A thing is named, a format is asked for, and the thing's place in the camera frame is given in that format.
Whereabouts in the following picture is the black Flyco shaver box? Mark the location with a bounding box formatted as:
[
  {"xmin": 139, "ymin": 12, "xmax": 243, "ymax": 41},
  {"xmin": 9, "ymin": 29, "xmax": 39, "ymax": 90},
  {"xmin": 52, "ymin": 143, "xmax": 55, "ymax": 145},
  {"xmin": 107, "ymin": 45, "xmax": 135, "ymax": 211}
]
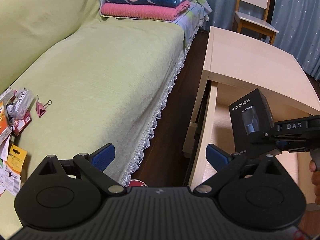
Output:
[{"xmin": 229, "ymin": 89, "xmax": 276, "ymax": 159}]

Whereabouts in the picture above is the light wood drawer cabinet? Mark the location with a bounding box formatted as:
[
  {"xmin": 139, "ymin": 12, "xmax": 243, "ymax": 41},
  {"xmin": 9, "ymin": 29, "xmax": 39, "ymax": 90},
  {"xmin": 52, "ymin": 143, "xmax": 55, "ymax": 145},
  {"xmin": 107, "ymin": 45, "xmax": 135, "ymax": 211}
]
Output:
[{"xmin": 183, "ymin": 27, "xmax": 319, "ymax": 157}]

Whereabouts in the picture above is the person's right hand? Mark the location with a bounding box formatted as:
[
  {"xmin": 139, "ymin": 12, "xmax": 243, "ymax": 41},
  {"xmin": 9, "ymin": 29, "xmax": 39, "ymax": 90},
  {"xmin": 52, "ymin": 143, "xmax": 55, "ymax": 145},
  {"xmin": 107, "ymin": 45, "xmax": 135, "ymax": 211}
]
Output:
[{"xmin": 309, "ymin": 148, "xmax": 320, "ymax": 205}]

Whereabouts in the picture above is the yellow hang tag card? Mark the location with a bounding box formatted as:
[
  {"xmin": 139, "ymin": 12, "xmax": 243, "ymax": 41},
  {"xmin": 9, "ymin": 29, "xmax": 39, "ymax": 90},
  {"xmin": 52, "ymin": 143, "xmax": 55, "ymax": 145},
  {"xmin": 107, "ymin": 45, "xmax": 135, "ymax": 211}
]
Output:
[{"xmin": 4, "ymin": 144, "xmax": 27, "ymax": 175}]

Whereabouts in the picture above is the red white small package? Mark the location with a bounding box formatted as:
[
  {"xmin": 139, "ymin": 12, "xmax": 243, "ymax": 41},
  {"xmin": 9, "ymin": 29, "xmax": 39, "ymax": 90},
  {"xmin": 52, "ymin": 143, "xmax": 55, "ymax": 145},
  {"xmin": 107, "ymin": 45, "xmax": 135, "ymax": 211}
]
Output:
[{"xmin": 12, "ymin": 111, "xmax": 32, "ymax": 135}]

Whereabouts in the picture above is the orange package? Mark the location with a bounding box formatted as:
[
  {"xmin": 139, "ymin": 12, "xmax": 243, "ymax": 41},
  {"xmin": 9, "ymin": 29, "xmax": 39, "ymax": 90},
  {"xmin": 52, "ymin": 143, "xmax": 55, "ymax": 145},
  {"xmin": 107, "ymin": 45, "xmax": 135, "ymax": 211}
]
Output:
[{"xmin": 0, "ymin": 101, "xmax": 12, "ymax": 144}]

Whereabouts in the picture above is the red round object on floor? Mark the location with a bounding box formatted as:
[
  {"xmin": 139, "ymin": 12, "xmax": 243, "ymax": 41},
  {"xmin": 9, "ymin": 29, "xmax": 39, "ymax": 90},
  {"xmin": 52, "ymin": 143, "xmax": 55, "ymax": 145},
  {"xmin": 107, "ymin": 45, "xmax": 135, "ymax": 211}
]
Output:
[{"xmin": 129, "ymin": 179, "xmax": 148, "ymax": 187}]

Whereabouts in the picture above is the pink binder clip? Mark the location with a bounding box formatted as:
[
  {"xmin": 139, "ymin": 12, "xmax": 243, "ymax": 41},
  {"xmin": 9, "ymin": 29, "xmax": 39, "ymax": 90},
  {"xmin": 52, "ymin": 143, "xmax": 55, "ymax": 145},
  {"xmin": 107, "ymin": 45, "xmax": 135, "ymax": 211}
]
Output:
[{"xmin": 35, "ymin": 95, "xmax": 52, "ymax": 118}]

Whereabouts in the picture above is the green covered sofa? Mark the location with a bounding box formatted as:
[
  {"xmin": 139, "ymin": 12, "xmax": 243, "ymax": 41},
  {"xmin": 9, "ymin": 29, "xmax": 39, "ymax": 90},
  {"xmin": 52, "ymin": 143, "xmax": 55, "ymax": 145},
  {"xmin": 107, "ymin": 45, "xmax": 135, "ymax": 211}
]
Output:
[{"xmin": 0, "ymin": 0, "xmax": 198, "ymax": 239}]

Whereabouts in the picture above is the blue curtain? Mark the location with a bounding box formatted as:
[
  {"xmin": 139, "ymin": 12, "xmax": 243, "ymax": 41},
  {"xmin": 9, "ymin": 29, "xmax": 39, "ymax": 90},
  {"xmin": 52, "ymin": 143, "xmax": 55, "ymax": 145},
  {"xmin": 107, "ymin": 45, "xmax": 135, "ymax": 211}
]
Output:
[{"xmin": 204, "ymin": 0, "xmax": 319, "ymax": 80}]

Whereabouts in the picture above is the white wooden chair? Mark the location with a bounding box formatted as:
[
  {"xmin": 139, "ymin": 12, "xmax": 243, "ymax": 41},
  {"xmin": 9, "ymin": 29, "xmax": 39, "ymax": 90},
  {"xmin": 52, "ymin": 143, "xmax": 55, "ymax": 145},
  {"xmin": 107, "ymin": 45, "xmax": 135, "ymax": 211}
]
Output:
[{"xmin": 233, "ymin": 0, "xmax": 279, "ymax": 45}]

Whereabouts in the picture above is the pink folded blanket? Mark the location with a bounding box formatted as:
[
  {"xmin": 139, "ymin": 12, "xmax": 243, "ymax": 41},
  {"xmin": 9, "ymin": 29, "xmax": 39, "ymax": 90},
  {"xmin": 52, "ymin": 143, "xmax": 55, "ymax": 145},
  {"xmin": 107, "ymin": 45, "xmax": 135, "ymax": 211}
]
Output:
[{"xmin": 100, "ymin": 0, "xmax": 190, "ymax": 21}]

